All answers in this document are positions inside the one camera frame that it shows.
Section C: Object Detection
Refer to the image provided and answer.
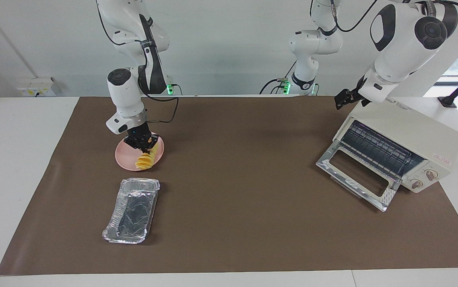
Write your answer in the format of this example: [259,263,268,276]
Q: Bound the glass oven door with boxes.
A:
[315,140,402,212]

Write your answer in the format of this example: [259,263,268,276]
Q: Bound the black left arm base cables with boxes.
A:
[258,60,298,95]

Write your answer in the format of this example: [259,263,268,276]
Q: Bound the white wall socket box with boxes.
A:
[17,77,57,97]

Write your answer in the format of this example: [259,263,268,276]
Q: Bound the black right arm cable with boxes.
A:
[95,0,180,124]

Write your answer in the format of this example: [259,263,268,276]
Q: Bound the brown table mat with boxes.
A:
[0,96,458,276]

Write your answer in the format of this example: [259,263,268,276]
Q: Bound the silver foil baking tray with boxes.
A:
[102,178,161,244]

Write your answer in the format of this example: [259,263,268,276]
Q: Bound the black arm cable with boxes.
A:
[310,0,458,34]
[95,0,180,124]

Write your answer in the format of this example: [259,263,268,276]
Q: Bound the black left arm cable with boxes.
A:
[310,0,458,34]

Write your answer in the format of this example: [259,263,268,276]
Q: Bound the pink round plate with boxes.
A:
[115,131,165,172]

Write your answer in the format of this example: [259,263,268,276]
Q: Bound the yellow ridged bread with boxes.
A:
[135,142,160,171]

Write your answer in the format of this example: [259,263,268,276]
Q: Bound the cream toaster oven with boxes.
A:
[333,100,458,194]

